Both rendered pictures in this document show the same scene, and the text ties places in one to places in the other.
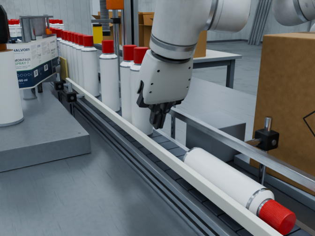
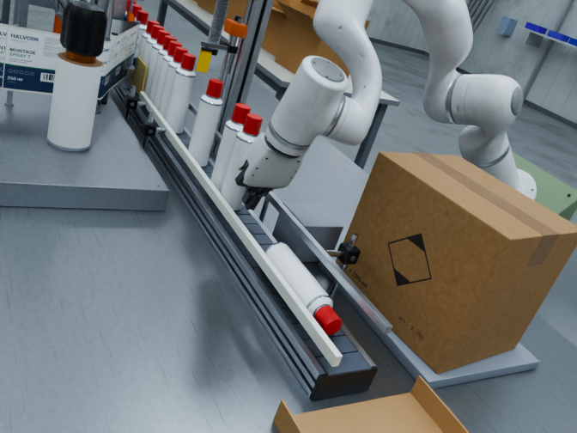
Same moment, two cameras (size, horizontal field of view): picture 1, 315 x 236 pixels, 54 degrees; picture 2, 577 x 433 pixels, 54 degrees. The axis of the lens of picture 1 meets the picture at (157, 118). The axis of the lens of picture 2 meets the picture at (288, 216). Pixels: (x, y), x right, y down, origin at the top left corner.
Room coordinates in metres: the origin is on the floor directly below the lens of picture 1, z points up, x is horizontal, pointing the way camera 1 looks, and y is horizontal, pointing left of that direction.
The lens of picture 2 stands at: (-0.40, 0.05, 1.41)
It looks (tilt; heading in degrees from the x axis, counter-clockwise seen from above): 25 degrees down; 353
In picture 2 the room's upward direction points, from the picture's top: 19 degrees clockwise
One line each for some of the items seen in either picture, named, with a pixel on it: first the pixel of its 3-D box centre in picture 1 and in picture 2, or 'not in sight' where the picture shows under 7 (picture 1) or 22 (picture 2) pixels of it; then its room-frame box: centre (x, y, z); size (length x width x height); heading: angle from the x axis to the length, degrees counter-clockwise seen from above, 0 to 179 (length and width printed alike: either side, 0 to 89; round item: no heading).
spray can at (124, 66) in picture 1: (131, 87); (230, 151); (0.74, 0.06, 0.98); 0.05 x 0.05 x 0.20
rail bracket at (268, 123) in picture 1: (255, 165); (331, 273); (0.47, -0.17, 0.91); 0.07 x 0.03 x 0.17; 119
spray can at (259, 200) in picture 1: (232, 186); (302, 287); (0.42, -0.12, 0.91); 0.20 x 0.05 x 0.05; 29
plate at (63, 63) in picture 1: (63, 69); (138, 76); (1.24, 0.38, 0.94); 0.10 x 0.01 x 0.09; 29
